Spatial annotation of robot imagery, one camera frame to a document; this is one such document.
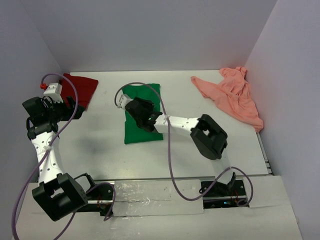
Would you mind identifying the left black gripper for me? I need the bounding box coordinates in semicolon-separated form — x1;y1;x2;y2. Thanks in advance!
45;96;85;123

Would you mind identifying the green t-shirt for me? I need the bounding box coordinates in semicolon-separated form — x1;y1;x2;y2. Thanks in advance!
122;83;163;145

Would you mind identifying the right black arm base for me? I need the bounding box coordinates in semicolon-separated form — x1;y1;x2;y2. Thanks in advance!
202;173;249;209

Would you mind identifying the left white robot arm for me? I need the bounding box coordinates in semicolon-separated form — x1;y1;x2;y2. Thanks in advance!
22;96;98;222

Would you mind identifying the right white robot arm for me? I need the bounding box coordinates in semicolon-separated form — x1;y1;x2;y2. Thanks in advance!
119;94;236;196

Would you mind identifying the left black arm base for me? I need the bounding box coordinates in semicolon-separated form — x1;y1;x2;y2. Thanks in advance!
74;173;116;221

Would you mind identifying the red folded t-shirt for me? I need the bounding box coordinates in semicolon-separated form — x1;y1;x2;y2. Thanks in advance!
59;73;99;110

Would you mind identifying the salmon pink t-shirt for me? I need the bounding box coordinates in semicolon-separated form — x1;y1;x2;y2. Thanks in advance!
190;66;264;133

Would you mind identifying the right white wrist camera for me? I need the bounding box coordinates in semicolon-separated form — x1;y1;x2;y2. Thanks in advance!
117;94;133;110

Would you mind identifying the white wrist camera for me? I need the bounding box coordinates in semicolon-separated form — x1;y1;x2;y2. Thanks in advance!
40;82;63;104
117;94;133;110

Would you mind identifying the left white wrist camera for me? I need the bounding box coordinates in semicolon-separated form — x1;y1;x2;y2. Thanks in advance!
40;82;63;104

